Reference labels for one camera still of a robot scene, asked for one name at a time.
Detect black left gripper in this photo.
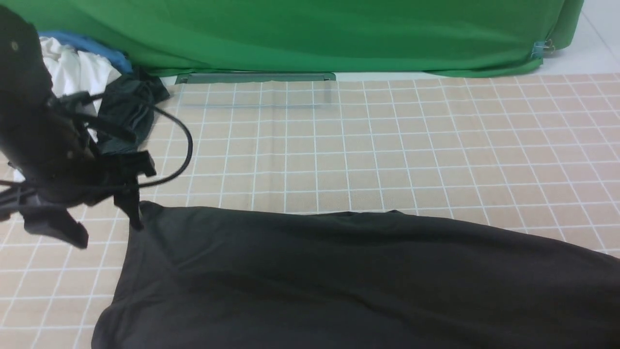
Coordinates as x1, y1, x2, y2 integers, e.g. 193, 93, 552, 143
1, 92, 156, 249

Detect dark gray long-sleeve shirt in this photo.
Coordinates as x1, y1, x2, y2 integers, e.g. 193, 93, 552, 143
92, 202, 620, 349

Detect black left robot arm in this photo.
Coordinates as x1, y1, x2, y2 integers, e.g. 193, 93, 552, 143
0, 6, 156, 249

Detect dark teal crumpled shirt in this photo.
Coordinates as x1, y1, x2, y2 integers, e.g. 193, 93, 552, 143
97, 67, 171, 153

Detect white crumpled shirt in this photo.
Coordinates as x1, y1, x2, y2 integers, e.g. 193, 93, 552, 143
12, 36, 123, 182

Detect blue crumpled garment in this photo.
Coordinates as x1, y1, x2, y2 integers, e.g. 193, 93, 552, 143
38, 31, 133, 74

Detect green backdrop cloth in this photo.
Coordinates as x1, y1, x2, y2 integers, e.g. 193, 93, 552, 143
1, 0, 583, 78

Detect metal binder clip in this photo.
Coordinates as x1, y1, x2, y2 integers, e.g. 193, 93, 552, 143
530, 39, 556, 60

